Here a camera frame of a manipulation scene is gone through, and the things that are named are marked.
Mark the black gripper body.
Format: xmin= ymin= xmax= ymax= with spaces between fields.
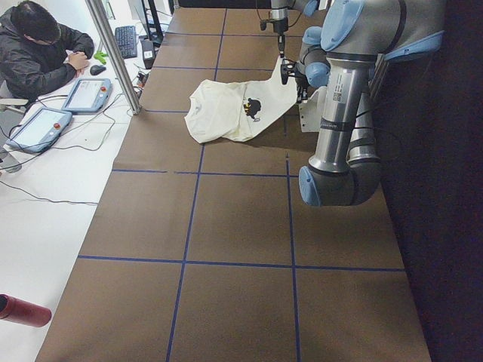
xmin=272 ymin=17 xmax=288 ymax=42
xmin=295 ymin=74 xmax=309 ymax=104

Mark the near blue teach pendant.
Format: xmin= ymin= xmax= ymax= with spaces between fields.
xmin=6 ymin=107 xmax=72 ymax=154

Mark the black box white label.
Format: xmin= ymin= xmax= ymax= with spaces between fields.
xmin=140 ymin=39 xmax=156 ymax=69

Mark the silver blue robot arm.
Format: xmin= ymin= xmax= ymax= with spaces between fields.
xmin=265 ymin=0 xmax=319 ymax=58
xmin=299 ymin=1 xmax=446 ymax=207

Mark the far blue teach pendant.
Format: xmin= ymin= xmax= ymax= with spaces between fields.
xmin=61 ymin=78 xmax=112 ymax=114

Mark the green plastic object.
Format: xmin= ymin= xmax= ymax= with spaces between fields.
xmin=94 ymin=51 xmax=108 ymax=65

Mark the cream long-sleeve cat shirt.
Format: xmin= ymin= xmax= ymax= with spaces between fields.
xmin=185 ymin=57 xmax=297 ymax=143

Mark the red bottle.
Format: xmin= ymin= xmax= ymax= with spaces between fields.
xmin=1 ymin=294 xmax=52 ymax=327

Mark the small orange electronics box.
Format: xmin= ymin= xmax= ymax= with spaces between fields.
xmin=137 ymin=72 xmax=149 ymax=87

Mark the black keyboard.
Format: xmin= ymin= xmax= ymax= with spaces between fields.
xmin=114 ymin=26 xmax=137 ymax=59

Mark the aluminium frame post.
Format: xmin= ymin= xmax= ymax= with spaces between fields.
xmin=85 ymin=0 xmax=141 ymax=115

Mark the blue teach pendant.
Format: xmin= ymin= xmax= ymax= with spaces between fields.
xmin=61 ymin=78 xmax=112 ymax=114
xmin=6 ymin=107 xmax=72 ymax=154

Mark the person in black jacket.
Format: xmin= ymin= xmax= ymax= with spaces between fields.
xmin=1 ymin=1 xmax=94 ymax=102

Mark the black computer mouse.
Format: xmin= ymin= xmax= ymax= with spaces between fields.
xmin=90 ymin=65 xmax=106 ymax=75

